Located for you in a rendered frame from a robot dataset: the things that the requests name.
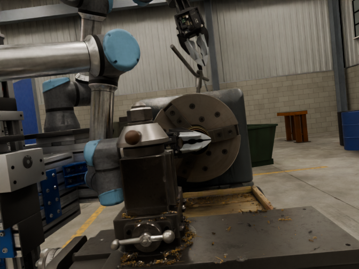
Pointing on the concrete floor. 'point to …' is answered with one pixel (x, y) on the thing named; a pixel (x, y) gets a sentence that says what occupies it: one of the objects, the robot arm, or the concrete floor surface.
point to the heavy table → (296, 125)
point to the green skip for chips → (261, 143)
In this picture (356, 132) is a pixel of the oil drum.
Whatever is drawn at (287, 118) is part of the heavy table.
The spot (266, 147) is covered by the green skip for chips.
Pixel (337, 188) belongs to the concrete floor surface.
